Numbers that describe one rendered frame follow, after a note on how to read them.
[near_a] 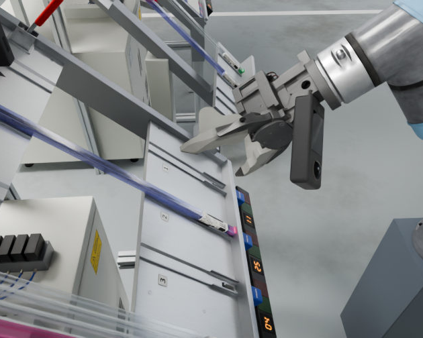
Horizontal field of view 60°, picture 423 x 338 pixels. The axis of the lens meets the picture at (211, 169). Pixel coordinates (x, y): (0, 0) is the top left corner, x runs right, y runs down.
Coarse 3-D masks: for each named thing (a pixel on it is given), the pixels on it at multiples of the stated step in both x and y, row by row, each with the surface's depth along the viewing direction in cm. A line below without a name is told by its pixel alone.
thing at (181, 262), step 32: (160, 128) 72; (160, 160) 66; (192, 160) 73; (192, 192) 67; (224, 192) 74; (160, 224) 56; (192, 224) 61; (160, 256) 52; (192, 256) 57; (224, 256) 62; (160, 288) 48; (192, 288) 53; (224, 288) 56; (160, 320) 46; (192, 320) 49; (224, 320) 54
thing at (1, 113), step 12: (0, 108) 46; (12, 120) 46; (24, 120) 47; (36, 132) 48; (48, 132) 49; (60, 144) 49; (72, 144) 51; (84, 156) 51; (96, 156) 52; (108, 168) 53; (120, 168) 55; (132, 180) 55; (144, 180) 57; (156, 192) 57; (168, 204) 59; (180, 204) 60; (192, 216) 62; (228, 228) 66
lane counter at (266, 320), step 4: (264, 316) 62; (268, 316) 63; (264, 320) 62; (268, 320) 62; (272, 320) 63; (264, 324) 61; (268, 324) 62; (272, 324) 63; (264, 328) 60; (268, 328) 61; (272, 328) 62; (268, 332) 61; (272, 332) 61
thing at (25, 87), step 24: (0, 72) 51; (24, 72) 54; (48, 72) 58; (0, 96) 48; (24, 96) 51; (48, 96) 55; (0, 120) 46; (0, 144) 44; (24, 144) 46; (0, 168) 42; (0, 192) 40
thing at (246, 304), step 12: (228, 168) 78; (228, 180) 76; (228, 192) 74; (228, 204) 72; (228, 216) 70; (240, 228) 67; (240, 240) 65; (240, 252) 63; (240, 264) 62; (240, 276) 60; (240, 288) 59; (240, 300) 58; (252, 300) 57; (240, 312) 57; (252, 312) 56; (252, 324) 54; (252, 336) 53
